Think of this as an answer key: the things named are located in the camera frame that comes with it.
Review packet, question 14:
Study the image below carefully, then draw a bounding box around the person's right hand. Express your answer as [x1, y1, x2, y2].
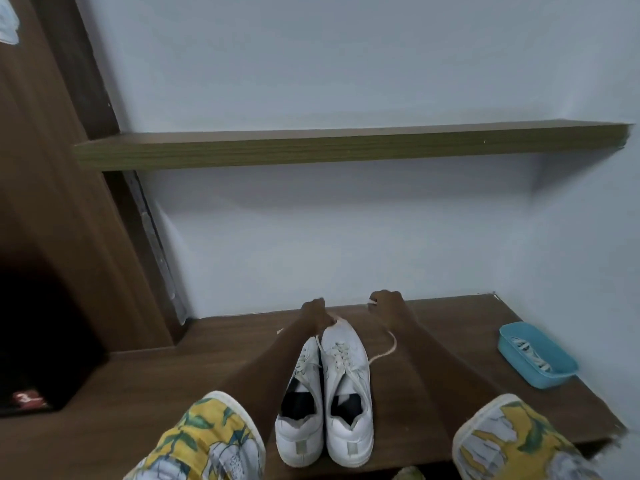
[369, 289, 417, 329]

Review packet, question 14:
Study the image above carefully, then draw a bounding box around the person's left hand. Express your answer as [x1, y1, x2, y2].
[299, 298, 337, 337]

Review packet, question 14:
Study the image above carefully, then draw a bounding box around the white sneaker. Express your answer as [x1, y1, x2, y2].
[319, 319, 375, 469]
[275, 336, 326, 469]

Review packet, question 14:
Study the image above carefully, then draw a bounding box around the cream shoelace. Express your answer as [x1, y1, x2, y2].
[319, 302, 399, 383]
[276, 327, 323, 381]

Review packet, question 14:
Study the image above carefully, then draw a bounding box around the person's right forearm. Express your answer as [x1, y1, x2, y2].
[385, 317, 503, 441]

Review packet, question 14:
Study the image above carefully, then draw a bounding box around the person's left forearm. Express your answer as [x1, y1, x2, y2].
[222, 322, 329, 431]

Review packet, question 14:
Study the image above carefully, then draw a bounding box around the blue plastic basket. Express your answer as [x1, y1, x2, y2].
[497, 322, 580, 391]

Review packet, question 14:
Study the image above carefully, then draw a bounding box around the wooden wall shelf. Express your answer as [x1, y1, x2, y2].
[73, 120, 635, 171]

